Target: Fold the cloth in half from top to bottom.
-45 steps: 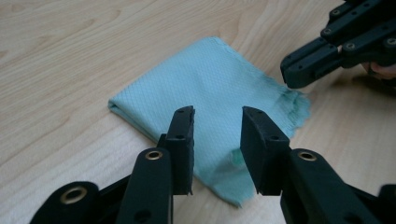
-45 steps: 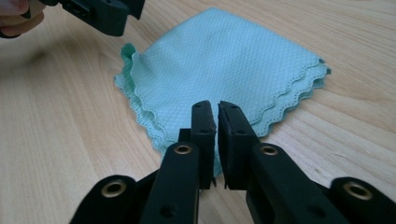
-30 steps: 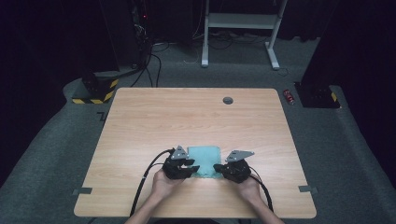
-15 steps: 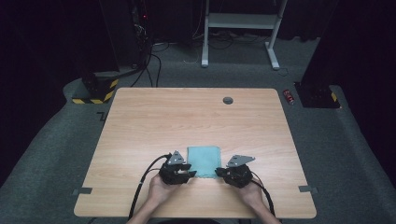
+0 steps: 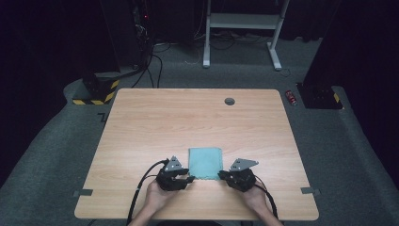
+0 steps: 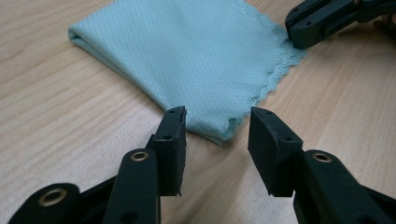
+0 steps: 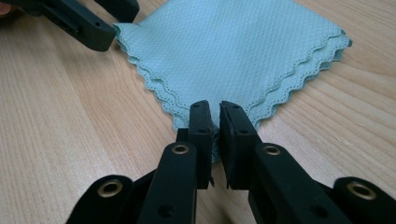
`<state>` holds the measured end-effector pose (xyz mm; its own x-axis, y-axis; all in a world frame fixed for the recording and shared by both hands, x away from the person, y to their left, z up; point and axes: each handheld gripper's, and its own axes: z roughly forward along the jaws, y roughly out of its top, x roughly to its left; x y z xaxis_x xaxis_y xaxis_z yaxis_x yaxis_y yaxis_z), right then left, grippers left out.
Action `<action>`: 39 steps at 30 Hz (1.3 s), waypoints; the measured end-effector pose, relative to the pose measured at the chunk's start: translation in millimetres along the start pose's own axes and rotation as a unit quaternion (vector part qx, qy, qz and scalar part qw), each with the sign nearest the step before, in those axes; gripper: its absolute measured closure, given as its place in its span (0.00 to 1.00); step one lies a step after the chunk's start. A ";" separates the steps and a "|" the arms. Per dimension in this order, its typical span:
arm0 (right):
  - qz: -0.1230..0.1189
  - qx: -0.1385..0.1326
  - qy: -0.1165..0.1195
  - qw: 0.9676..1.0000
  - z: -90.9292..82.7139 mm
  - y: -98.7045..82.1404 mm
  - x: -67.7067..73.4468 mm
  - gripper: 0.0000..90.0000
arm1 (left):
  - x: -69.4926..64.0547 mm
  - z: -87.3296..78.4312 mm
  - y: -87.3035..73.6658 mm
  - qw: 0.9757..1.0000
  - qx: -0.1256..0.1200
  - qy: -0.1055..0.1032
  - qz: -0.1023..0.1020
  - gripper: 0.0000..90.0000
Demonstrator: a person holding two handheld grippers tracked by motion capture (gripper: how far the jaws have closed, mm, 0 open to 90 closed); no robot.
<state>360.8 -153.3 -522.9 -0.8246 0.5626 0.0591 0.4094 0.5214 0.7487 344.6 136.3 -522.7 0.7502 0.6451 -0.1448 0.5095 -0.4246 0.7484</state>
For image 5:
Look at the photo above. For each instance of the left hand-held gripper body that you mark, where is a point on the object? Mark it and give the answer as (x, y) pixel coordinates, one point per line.
(171, 179)

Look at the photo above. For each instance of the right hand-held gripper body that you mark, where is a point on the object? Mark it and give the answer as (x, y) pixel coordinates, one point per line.
(242, 177)

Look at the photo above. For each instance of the light blue cleaning cloth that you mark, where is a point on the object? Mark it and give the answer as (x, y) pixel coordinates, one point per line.
(205, 162)

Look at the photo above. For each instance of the person's left hand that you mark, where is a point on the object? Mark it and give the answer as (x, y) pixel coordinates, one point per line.
(156, 199)

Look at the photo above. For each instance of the person's right hand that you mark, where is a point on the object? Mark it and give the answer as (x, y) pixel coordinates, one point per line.
(255, 201)

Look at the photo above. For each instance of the grey tape piece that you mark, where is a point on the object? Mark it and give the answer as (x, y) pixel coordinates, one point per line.
(310, 190)
(83, 192)

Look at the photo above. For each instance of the grey round table grommet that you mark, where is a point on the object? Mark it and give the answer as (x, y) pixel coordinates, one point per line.
(229, 101)

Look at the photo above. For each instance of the red can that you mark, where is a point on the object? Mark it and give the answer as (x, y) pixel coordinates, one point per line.
(290, 97)

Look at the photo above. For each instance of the black square stand base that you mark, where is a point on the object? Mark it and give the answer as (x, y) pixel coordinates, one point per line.
(320, 97)

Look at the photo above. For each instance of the black yellow striped stand base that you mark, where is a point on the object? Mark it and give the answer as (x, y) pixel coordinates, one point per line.
(95, 92)

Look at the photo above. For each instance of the dark equipment rack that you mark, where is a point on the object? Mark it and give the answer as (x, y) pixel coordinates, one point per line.
(142, 28)

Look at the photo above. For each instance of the white metal desk frame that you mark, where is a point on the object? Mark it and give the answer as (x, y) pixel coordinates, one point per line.
(243, 21)

